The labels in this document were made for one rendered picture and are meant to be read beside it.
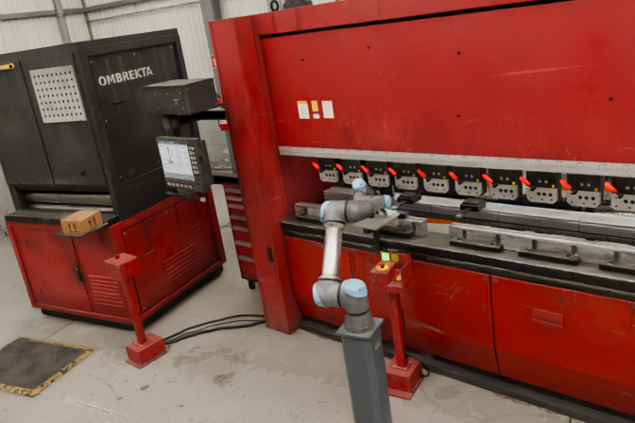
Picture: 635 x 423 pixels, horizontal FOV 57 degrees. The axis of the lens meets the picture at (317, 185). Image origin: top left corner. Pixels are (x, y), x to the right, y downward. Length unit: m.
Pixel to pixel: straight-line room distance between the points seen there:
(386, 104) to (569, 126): 1.02
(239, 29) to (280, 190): 1.13
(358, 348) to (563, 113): 1.48
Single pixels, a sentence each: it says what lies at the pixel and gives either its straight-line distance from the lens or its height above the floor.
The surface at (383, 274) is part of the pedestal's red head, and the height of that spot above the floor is 0.77.
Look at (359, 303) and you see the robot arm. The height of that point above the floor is 0.92.
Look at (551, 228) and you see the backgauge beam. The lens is 3.52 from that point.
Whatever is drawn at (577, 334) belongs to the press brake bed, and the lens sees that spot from 3.29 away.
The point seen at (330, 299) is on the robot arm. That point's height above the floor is 0.94.
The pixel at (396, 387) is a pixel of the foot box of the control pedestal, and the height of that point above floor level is 0.03.
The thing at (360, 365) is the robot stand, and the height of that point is 0.60.
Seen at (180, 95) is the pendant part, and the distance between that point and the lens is 3.81.
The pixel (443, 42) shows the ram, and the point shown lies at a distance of 3.17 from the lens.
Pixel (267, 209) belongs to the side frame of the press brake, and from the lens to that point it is 4.06.
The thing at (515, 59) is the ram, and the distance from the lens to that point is 3.02.
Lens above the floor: 2.26
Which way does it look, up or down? 16 degrees down
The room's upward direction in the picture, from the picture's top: 9 degrees counter-clockwise
